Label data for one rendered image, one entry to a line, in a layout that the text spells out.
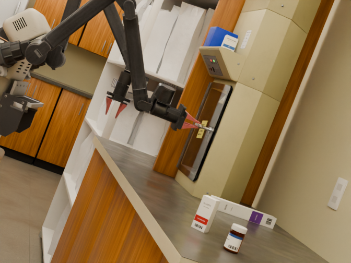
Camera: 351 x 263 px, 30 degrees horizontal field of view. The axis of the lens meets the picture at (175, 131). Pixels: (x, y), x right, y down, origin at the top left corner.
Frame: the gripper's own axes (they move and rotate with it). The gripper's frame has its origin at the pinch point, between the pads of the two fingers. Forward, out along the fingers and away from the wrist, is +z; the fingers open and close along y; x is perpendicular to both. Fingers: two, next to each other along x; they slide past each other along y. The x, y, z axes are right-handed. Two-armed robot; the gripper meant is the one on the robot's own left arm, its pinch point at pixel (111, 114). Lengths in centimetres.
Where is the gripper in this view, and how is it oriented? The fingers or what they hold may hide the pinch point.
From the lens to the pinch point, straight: 289.5
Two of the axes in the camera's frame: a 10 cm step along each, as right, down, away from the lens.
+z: -3.7, 9.3, 0.4
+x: -2.1, -1.2, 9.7
